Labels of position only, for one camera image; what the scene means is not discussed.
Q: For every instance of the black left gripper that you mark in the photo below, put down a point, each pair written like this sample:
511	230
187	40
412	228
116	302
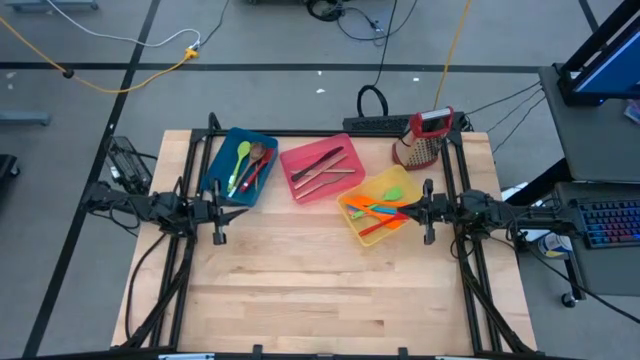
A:
212	212

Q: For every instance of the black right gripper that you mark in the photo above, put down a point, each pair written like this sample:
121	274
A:
432	210

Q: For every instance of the orange silicone spoon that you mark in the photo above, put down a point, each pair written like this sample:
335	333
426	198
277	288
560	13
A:
392	223

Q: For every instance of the green silicone spatula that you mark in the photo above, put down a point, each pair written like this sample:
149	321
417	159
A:
393	194

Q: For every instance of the teal silicone spatula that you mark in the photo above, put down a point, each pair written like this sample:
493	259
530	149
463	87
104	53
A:
380	210

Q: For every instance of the red silicone spatula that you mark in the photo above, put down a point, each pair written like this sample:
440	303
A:
380	226

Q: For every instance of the orange silicone spatula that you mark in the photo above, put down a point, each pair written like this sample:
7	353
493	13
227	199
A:
357	204

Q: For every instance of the red silicone spoon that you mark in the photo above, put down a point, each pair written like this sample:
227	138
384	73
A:
260	167

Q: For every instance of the green silicone spoon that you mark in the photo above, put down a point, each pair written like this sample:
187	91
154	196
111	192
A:
243	148

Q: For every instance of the wooden spoon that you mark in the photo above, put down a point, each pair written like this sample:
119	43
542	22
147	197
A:
257	150

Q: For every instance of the copper metal knife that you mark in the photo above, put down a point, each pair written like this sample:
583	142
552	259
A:
322	170

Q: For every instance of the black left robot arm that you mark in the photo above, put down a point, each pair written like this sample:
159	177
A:
150	207

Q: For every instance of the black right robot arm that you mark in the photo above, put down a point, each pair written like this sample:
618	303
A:
515	212

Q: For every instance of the blue plastic bin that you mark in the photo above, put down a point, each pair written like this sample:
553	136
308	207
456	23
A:
220	175

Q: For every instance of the yellow plastic bin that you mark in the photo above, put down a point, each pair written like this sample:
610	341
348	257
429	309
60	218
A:
370	235

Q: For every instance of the pink plastic bin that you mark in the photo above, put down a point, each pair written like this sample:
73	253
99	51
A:
345	187

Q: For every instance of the black power strip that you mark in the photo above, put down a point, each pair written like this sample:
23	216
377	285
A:
375	122

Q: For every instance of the white and blue can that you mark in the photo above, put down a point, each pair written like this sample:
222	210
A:
555	245

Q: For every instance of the backlit black keyboard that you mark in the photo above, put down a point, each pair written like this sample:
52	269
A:
610	222

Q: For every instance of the grey side desk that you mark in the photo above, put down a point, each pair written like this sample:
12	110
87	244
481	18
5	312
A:
600	145

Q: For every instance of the black desktop monitor blue screen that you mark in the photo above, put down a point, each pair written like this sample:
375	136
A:
615	65

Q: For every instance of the black metal table frame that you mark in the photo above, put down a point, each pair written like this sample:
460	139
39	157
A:
197	150

